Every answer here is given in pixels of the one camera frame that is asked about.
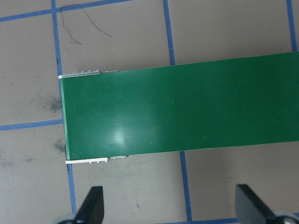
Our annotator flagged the green belt conveyor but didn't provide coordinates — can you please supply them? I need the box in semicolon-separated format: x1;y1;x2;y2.
57;51;299;165

